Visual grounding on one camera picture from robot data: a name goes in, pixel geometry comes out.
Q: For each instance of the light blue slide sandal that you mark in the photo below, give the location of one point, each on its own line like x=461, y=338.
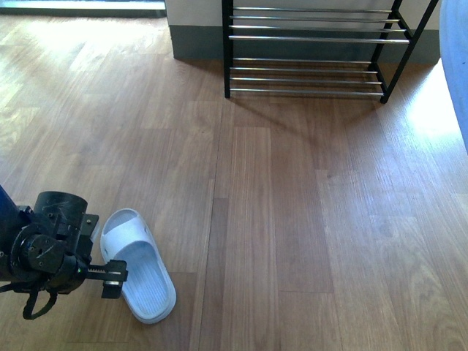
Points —
x=453, y=49
x=149, y=291

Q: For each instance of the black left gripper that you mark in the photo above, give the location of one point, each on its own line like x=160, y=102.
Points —
x=51, y=247

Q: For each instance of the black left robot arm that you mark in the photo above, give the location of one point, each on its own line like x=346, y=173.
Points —
x=6, y=235

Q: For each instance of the black metal shoe rack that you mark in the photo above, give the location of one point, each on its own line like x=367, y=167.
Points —
x=355, y=49

